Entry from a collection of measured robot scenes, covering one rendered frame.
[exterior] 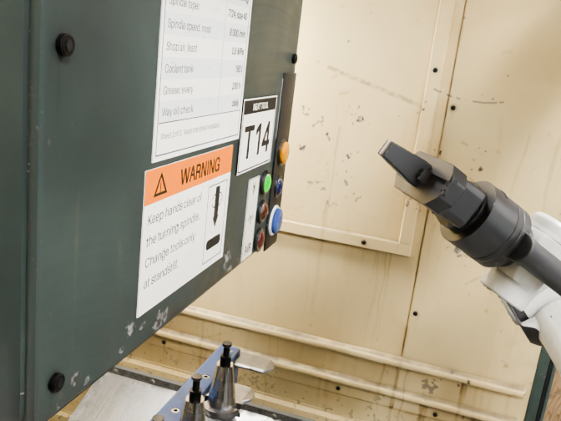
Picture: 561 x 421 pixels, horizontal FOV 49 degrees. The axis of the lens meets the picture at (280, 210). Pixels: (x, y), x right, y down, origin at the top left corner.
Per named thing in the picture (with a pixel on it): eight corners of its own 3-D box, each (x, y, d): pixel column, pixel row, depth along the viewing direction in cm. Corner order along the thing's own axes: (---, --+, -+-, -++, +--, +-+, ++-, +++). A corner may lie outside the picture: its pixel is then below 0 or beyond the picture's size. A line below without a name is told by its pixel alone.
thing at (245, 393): (258, 392, 105) (258, 388, 105) (247, 408, 100) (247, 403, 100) (219, 382, 107) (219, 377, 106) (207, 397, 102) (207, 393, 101)
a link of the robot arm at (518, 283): (492, 189, 82) (547, 233, 86) (442, 254, 83) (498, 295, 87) (543, 214, 71) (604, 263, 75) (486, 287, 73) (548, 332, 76)
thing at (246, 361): (277, 363, 115) (278, 359, 115) (269, 377, 110) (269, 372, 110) (242, 354, 117) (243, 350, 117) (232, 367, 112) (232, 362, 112)
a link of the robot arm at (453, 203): (422, 136, 80) (485, 186, 84) (377, 196, 81) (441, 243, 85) (472, 154, 68) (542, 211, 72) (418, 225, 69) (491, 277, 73)
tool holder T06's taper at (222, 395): (213, 391, 100) (216, 353, 98) (239, 398, 99) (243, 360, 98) (203, 406, 96) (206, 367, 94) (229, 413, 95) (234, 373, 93)
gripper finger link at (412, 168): (392, 135, 72) (430, 164, 74) (376, 158, 73) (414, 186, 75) (398, 138, 71) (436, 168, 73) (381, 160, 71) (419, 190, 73)
